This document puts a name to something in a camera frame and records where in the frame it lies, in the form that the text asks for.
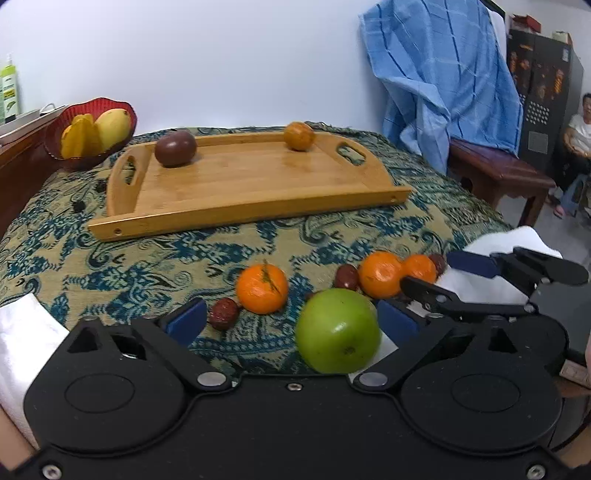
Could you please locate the white cloth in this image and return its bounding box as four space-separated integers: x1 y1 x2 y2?
0 293 70 448
351 225 564 376

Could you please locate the teal patterned tablecloth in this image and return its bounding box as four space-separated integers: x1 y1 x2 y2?
0 122 513 374

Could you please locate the red box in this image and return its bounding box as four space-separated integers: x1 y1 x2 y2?
510 14 542 34

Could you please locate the yellow mango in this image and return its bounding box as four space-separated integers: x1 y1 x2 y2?
95 107 131 152

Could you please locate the green bottle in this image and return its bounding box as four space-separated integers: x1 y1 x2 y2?
0 53 21 125

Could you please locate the white tray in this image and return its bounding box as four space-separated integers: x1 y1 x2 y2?
0 104 70 144

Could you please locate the dark wooden stool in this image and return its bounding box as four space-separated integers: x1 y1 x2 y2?
445 138 557 227

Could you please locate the brownish orange fruit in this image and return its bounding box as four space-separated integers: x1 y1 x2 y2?
283 121 317 151

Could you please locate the brown passion fruit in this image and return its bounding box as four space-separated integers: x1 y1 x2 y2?
154 130 198 167

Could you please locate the red fruit bowl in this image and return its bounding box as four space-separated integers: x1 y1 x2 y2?
44 97 138 172

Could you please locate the tangerine with stem mark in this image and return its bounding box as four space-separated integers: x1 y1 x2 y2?
236 261 290 315

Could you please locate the large tangerine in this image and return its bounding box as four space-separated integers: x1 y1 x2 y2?
358 251 407 299

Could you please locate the blue checked cloth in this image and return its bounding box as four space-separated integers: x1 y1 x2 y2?
360 0 525 176

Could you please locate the black printed cabinet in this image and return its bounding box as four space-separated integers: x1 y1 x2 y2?
506 30 585 162

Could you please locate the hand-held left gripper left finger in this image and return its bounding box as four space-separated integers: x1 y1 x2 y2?
60 298 232 394

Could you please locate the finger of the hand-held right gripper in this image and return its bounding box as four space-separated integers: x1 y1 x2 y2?
401 276 536 321
445 247 591 296

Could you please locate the small tangerine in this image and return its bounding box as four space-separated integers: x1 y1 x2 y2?
403 255 437 284

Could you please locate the dark wooden furniture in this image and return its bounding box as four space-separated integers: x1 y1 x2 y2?
0 115 61 236

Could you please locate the green apple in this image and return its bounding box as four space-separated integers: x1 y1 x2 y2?
295 289 382 374

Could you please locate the blue plastic stool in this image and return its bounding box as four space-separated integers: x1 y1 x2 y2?
561 174 591 217

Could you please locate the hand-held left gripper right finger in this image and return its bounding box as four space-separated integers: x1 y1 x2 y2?
355 299 531 394

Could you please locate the wooden tray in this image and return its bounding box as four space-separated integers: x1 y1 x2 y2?
88 128 413 241

